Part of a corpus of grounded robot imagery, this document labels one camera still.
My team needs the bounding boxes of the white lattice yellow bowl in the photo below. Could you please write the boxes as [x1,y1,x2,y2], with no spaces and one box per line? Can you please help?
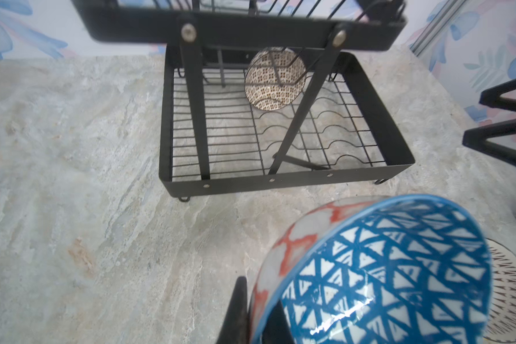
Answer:
[484,239,516,343]

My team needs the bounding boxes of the brown checker pattern bowl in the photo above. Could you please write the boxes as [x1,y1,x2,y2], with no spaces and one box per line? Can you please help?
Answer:
[245,47,306,111]

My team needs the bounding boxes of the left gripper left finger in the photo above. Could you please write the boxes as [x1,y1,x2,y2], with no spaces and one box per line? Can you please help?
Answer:
[216,276,249,344]

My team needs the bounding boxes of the black wire dish rack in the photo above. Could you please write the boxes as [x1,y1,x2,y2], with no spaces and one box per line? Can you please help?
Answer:
[74,1,415,202]

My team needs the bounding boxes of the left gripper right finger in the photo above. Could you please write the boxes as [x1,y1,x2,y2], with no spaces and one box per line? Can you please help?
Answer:
[262,301,295,344]

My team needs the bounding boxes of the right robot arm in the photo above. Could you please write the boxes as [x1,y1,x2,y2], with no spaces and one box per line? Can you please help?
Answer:
[462,79,516,167]

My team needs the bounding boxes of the blue triangle pattern bowl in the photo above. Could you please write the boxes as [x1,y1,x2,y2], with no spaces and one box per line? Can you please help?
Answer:
[249,194,492,343]

